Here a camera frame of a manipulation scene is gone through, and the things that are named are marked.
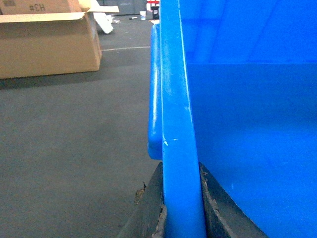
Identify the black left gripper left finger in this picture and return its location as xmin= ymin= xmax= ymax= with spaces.
xmin=117 ymin=162 xmax=167 ymax=238

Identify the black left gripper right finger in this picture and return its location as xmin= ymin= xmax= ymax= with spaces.
xmin=199 ymin=163 xmax=267 ymax=238

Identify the large blue plastic crate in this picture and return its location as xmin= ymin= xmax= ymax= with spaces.
xmin=148 ymin=0 xmax=317 ymax=238

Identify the black box on table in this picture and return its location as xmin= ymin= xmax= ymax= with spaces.
xmin=151 ymin=6 xmax=159 ymax=20

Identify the large brown cardboard box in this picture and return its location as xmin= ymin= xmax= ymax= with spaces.
xmin=0 ymin=0 xmax=119 ymax=79

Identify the white foam packing piece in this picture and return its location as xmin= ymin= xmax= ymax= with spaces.
xmin=93 ymin=12 xmax=113 ymax=34

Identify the white paper cup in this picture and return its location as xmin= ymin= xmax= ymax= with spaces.
xmin=139 ymin=10 xmax=147 ymax=20

